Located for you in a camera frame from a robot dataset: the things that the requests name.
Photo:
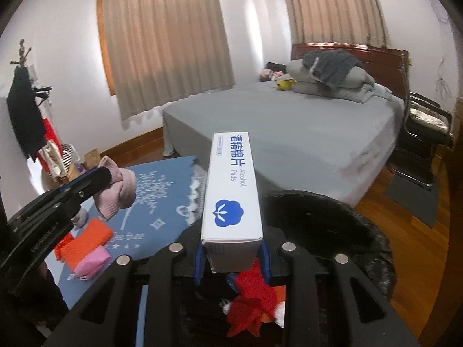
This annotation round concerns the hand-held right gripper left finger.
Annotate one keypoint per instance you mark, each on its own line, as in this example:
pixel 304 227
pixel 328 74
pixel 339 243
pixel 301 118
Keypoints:
pixel 170 278

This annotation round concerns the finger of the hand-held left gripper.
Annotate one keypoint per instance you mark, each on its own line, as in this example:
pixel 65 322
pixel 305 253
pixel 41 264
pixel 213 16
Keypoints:
pixel 90 175
pixel 92 189

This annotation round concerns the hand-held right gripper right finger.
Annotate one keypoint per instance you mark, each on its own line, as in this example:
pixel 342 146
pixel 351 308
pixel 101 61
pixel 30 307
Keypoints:
pixel 289 278

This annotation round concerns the pale pink cloth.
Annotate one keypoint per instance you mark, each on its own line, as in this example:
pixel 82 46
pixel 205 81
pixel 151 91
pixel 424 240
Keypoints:
pixel 119 195

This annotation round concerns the red cloth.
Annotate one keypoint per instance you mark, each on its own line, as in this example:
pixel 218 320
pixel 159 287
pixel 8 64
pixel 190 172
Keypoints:
pixel 249 296

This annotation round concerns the black lined trash bin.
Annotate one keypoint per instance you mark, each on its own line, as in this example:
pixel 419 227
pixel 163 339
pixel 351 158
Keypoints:
pixel 343 224

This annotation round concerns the white cardboard box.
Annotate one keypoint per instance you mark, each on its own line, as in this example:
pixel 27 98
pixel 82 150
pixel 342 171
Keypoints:
pixel 231 195

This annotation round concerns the person's left forearm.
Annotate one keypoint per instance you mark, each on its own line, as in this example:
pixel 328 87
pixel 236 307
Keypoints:
pixel 29 307

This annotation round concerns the brown paper bag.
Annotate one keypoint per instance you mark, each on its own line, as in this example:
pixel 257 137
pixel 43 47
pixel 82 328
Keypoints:
pixel 92 158

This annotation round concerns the striped bag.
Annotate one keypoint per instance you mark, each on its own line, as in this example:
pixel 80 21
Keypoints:
pixel 70 155

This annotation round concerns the white crumpled tissue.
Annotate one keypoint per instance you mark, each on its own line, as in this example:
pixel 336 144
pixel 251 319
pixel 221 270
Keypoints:
pixel 80 218

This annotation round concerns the white tote bag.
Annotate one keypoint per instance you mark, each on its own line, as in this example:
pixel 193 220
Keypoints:
pixel 54 159

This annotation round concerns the blue plastic bag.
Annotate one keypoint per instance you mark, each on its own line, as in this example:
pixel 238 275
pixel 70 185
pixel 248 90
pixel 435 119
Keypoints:
pixel 233 282

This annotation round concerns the pink pouch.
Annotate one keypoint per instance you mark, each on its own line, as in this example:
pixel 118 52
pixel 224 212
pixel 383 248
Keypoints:
pixel 92 262

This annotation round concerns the blue printed tablecloth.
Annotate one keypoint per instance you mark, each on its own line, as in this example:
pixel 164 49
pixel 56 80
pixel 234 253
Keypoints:
pixel 159 202

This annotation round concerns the black coat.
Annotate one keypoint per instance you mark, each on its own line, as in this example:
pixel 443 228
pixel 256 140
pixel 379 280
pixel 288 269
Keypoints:
pixel 25 115

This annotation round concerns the grey floor mat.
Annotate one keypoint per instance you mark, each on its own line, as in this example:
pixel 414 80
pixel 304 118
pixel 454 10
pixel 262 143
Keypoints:
pixel 412 202

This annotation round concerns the grey bed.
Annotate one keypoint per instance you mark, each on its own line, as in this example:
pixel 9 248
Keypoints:
pixel 289 133

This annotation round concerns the wide beige curtain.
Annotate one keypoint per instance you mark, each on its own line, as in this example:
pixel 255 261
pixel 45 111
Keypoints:
pixel 166 36

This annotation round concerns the black metal chair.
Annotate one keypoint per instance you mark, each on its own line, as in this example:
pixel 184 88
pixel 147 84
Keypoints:
pixel 416 151

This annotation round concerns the yellow plush toy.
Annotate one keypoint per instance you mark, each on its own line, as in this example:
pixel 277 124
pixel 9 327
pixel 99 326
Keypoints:
pixel 284 84

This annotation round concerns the folded grey quilt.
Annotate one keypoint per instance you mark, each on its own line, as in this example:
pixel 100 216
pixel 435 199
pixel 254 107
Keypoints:
pixel 358 94

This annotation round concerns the pink plush toy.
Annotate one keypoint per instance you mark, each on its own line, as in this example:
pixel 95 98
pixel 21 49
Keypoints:
pixel 271 75

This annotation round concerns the light grey pillow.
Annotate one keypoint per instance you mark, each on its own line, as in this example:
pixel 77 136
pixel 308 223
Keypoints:
pixel 298 70

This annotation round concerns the patterned chair cushion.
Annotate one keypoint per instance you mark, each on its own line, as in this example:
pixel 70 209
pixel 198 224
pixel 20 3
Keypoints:
pixel 428 120

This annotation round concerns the dark pillow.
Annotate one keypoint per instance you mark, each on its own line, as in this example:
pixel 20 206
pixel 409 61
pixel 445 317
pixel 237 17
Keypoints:
pixel 276 66

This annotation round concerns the dark grey blanket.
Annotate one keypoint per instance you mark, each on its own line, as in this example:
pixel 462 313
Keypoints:
pixel 334 67

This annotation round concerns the dark wooden headboard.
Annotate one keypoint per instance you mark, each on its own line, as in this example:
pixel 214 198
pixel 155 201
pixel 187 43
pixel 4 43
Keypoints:
pixel 387 61

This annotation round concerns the narrow beige curtain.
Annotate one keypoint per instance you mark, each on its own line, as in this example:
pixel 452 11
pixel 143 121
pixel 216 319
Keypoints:
pixel 332 7

